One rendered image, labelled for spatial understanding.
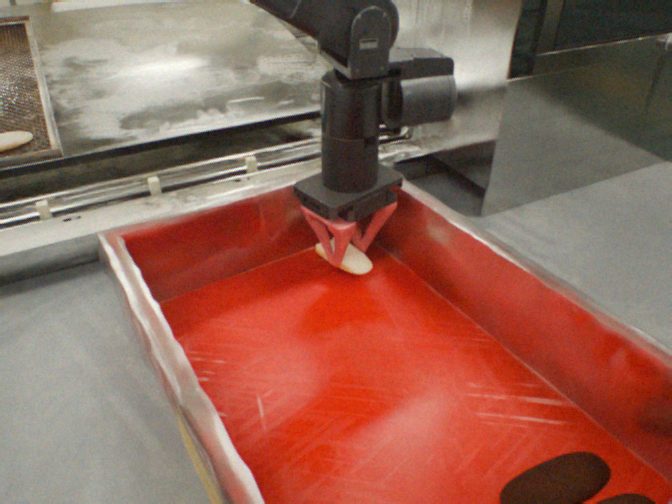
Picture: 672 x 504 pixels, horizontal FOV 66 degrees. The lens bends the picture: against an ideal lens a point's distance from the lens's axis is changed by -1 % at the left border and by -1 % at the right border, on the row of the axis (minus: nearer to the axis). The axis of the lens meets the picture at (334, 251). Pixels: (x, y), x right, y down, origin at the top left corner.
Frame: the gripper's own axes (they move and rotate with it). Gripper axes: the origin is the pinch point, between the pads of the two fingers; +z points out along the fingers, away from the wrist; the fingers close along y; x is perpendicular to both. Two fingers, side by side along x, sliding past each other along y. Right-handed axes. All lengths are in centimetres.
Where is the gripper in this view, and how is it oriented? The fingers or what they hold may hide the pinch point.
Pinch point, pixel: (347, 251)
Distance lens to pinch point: 59.5
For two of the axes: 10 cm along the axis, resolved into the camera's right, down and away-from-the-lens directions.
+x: -6.7, -4.4, 6.0
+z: -0.1, 8.1, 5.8
